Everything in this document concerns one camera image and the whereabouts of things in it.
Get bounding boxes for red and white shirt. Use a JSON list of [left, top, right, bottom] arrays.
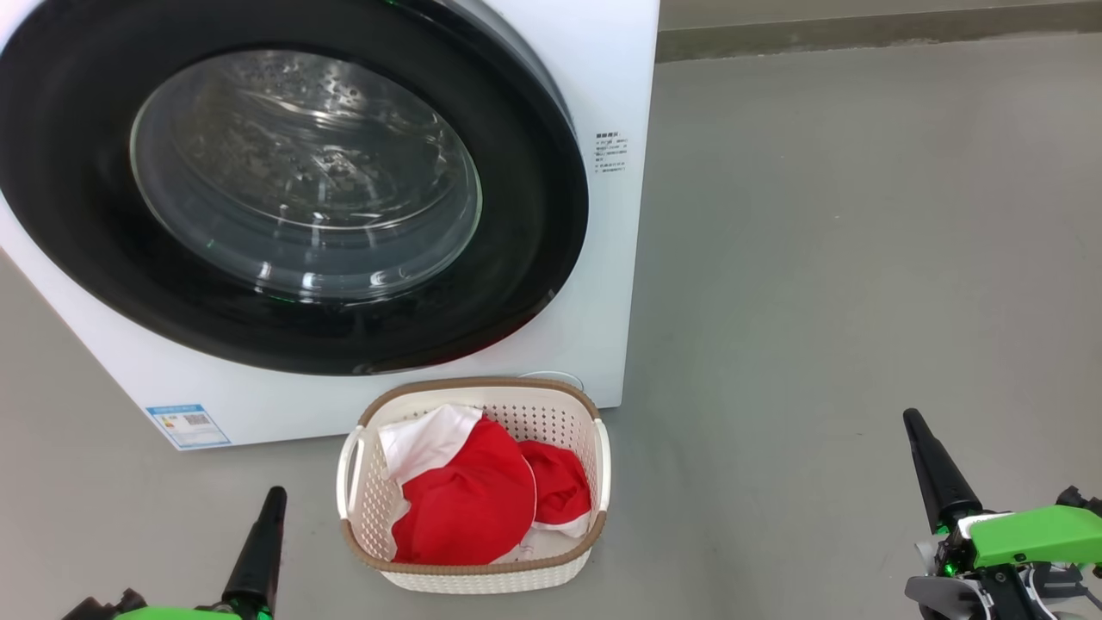
[[377, 403, 539, 567]]

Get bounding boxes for round white filter cap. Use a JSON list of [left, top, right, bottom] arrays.
[[517, 370, 586, 394]]

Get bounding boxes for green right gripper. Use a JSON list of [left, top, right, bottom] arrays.
[[902, 408, 1102, 620]]

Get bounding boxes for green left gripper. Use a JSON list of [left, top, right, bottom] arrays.
[[112, 486, 288, 620]]

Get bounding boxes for blue energy label sticker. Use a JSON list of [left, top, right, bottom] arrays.
[[145, 403, 232, 450]]

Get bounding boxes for red elastic waist shorts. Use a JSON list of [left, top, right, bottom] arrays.
[[517, 439, 595, 539]]

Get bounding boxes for white washing machine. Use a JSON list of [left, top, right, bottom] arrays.
[[0, 0, 661, 451]]

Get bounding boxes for cream perforated laundry basket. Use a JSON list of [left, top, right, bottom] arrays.
[[336, 376, 612, 595]]

